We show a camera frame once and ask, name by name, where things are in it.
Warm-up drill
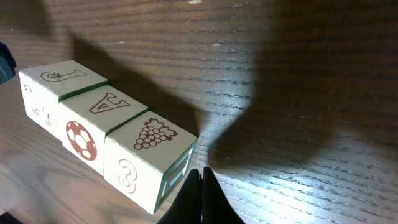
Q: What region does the wooden block with grapes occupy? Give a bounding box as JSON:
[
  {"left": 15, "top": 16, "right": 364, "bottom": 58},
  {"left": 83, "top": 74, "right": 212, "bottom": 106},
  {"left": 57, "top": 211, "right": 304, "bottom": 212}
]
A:
[{"left": 104, "top": 111, "right": 198, "bottom": 214}]

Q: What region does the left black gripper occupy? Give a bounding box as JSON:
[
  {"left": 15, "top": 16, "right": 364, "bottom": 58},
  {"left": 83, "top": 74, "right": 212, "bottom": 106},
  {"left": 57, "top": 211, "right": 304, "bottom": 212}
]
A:
[{"left": 0, "top": 42, "right": 16, "bottom": 84}]

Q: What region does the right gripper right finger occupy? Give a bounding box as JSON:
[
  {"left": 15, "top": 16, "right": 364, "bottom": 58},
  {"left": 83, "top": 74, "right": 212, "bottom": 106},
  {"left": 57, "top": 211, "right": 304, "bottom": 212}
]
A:
[{"left": 201, "top": 167, "right": 244, "bottom": 224}]

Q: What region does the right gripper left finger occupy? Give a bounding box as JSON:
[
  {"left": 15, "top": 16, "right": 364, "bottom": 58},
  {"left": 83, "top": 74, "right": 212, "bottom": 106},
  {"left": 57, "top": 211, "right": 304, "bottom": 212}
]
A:
[{"left": 157, "top": 169, "right": 201, "bottom": 224}]

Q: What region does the wooden block letter J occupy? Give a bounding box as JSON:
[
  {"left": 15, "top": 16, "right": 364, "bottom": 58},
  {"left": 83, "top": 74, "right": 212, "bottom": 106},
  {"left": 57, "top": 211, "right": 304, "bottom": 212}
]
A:
[{"left": 19, "top": 60, "right": 108, "bottom": 139}]

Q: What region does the wooden block with soccer ball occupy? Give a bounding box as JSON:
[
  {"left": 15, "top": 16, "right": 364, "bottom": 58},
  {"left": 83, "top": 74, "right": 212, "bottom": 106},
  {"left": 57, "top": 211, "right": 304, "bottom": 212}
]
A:
[{"left": 57, "top": 85, "right": 149, "bottom": 175}]

